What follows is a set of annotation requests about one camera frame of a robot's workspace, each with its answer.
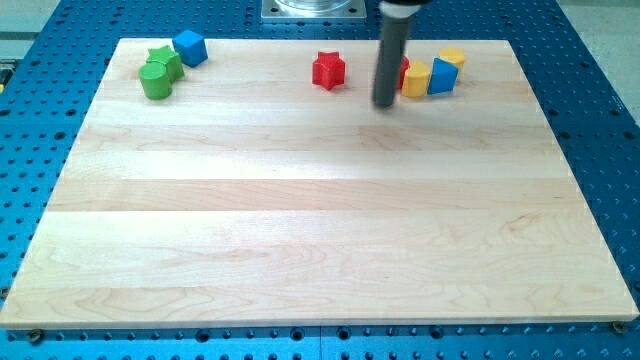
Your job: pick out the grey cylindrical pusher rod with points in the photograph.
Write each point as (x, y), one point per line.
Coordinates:
(391, 49)

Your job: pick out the black end effector mount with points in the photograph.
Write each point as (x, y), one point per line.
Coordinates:
(401, 8)

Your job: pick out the red star block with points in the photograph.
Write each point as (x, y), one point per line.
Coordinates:
(328, 70)

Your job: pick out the green star block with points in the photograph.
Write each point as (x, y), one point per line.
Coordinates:
(171, 59)

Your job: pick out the red block behind rod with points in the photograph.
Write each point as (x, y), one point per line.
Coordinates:
(404, 66)

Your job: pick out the yellow block front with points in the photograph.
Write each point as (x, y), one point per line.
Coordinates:
(416, 80)

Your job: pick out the yellow block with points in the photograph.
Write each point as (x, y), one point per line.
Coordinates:
(416, 80)
(454, 56)

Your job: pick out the yellow block rear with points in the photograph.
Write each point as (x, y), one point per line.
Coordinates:
(454, 56)

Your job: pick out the blue cube block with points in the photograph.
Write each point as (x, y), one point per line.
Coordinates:
(191, 47)

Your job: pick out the light wooden board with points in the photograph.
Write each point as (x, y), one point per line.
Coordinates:
(251, 197)

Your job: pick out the green cylinder block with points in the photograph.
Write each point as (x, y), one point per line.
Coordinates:
(155, 81)

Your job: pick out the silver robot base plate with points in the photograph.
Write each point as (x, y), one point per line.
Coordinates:
(313, 9)

